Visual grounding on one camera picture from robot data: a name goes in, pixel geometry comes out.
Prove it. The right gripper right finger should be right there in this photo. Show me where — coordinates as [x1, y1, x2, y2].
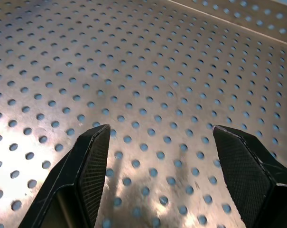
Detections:
[212, 124, 287, 228]

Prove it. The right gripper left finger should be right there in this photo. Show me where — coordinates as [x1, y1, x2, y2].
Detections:
[17, 123, 111, 228]

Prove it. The perforated metal tray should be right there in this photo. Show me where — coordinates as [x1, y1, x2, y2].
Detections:
[0, 0, 287, 228]

